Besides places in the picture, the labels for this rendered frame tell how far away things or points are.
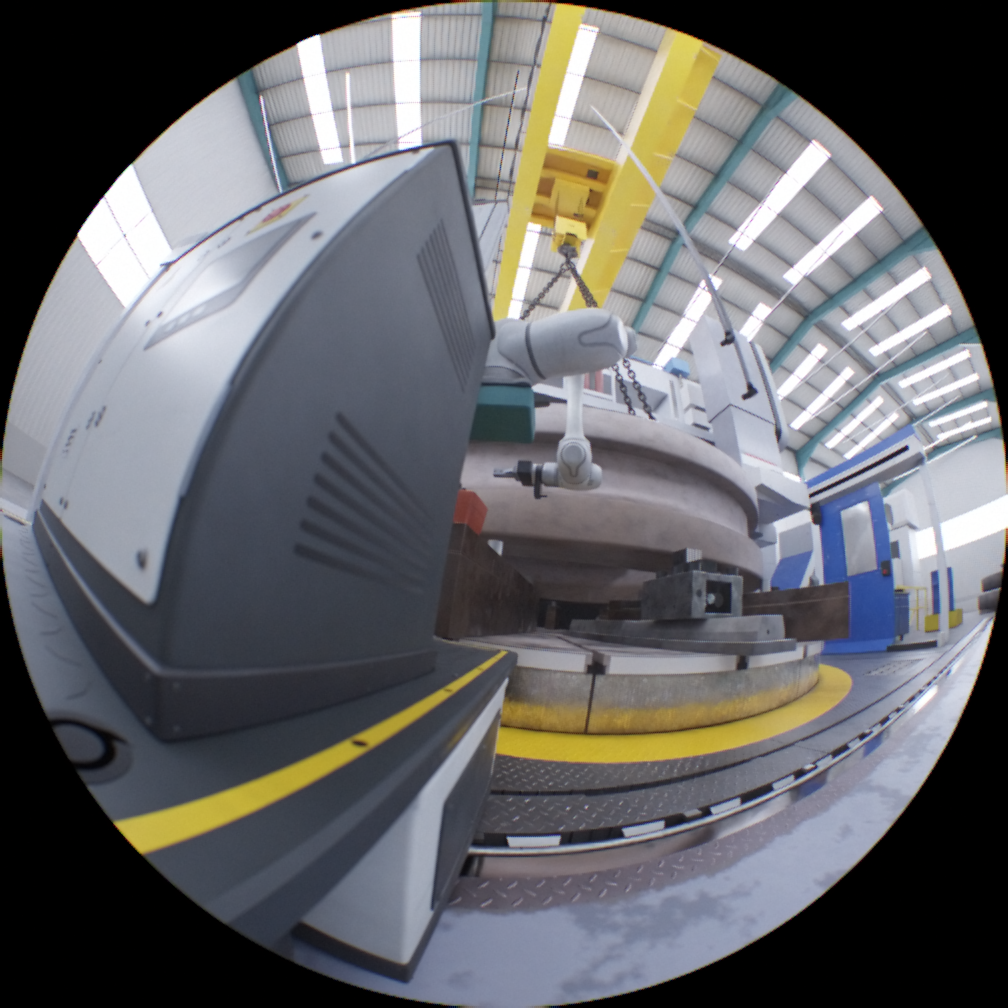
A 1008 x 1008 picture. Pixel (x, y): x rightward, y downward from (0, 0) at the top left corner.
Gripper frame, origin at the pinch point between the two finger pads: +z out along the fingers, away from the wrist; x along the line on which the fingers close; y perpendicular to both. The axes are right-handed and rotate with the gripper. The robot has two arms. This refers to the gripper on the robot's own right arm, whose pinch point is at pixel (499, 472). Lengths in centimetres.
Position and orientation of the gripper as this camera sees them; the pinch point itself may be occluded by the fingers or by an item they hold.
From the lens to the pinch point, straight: 130.8
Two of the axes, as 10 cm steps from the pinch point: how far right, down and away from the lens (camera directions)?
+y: 1.4, -9.4, 3.2
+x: -2.1, -3.5, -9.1
